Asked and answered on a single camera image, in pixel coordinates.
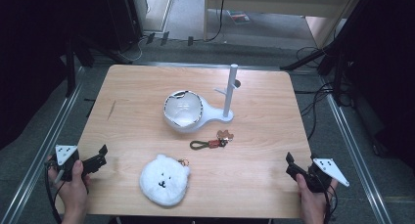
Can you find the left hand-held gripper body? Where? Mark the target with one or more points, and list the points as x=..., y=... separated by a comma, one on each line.
x=65, y=154

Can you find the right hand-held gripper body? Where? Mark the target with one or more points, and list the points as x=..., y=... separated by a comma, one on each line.
x=328, y=168

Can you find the white plush bear pouch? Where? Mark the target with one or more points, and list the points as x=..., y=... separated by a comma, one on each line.
x=163, y=181

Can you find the white key holder with bowl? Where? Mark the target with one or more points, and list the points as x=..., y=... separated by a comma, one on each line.
x=186, y=110

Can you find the person's left hand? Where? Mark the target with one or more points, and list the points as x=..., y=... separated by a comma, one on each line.
x=73, y=194

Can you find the person's right hand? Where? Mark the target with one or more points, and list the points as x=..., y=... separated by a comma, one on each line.
x=313, y=204

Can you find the black metal stand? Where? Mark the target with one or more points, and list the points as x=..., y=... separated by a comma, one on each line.
x=341, y=70
x=70, y=70

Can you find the dark curtain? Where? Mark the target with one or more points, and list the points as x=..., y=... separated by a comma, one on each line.
x=26, y=54
x=388, y=70

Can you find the black cabinet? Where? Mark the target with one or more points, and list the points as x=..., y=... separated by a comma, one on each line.
x=122, y=18

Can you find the booklet on floor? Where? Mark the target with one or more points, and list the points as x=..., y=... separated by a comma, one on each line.
x=239, y=17

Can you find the beige wooden furniture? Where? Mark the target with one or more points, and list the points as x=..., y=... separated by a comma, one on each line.
x=277, y=2

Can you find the metal floor rail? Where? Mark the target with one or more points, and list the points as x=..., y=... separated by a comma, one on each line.
x=182, y=64
x=355, y=152
x=60, y=119

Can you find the dark floor bracket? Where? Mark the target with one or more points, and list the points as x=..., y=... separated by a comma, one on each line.
x=165, y=38
x=150, y=38
x=190, y=41

